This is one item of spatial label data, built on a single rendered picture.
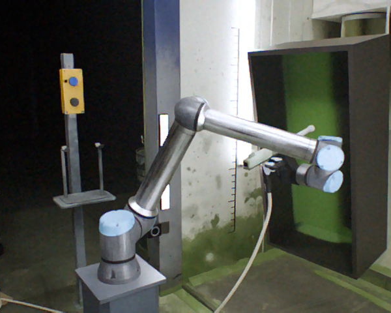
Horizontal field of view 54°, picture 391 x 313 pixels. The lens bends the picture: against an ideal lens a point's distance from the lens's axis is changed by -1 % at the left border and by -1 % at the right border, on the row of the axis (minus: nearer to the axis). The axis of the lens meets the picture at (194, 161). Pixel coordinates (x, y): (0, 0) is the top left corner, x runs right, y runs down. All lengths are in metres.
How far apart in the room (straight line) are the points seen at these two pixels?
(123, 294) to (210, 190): 1.32
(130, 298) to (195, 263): 1.26
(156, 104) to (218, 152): 0.62
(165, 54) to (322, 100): 0.98
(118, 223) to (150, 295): 0.35
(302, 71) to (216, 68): 0.62
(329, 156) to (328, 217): 1.24
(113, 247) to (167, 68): 1.25
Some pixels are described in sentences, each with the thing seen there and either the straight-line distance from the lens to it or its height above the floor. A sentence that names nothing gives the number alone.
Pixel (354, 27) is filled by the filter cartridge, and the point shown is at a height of 1.88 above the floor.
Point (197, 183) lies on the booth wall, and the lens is 2.70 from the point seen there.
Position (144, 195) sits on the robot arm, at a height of 0.97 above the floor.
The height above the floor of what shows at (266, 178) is 1.04.
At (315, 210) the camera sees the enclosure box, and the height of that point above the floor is 0.65.
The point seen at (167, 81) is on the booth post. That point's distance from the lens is 2.48.
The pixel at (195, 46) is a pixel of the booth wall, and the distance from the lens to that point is 2.60.
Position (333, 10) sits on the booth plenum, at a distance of 3.30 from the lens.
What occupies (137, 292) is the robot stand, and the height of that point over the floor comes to 0.61.
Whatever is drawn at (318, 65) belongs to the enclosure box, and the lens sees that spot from 2.32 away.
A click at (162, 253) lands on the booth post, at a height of 0.32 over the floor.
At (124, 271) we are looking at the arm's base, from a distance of 1.71.
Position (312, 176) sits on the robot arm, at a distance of 1.60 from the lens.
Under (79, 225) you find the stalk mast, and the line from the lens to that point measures 2.60.
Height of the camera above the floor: 1.48
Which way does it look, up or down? 12 degrees down
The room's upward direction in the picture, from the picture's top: straight up
